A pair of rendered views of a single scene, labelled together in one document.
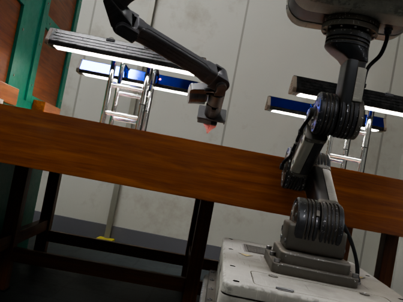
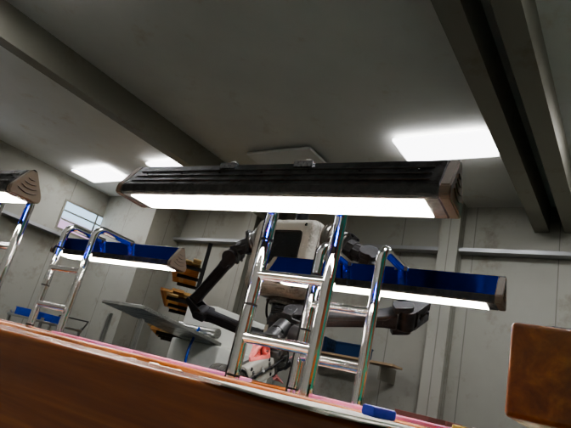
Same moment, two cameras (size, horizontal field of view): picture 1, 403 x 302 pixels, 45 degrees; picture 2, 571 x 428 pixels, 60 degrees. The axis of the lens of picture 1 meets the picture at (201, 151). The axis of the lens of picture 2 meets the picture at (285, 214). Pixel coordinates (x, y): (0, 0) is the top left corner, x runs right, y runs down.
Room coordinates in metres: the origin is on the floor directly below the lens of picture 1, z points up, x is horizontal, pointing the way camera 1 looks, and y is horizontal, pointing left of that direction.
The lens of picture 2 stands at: (3.07, 0.85, 0.78)
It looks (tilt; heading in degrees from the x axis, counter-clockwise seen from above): 18 degrees up; 215
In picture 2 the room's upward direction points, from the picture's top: 14 degrees clockwise
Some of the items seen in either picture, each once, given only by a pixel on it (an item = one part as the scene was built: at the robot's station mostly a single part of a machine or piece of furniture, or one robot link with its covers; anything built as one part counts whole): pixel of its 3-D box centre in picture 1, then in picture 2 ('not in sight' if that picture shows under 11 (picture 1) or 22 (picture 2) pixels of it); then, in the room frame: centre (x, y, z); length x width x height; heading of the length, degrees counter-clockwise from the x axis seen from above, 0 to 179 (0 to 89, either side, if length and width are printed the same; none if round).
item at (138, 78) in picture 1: (139, 77); (266, 183); (2.46, 0.38, 1.08); 0.62 x 0.08 x 0.07; 92
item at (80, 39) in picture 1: (127, 51); (374, 278); (1.90, 0.36, 1.08); 0.62 x 0.08 x 0.07; 92
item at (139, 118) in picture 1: (122, 99); (347, 342); (1.98, 0.36, 0.90); 0.20 x 0.19 x 0.45; 92
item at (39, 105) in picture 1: (46, 111); (558, 393); (2.50, 0.82, 0.83); 0.30 x 0.06 x 0.07; 2
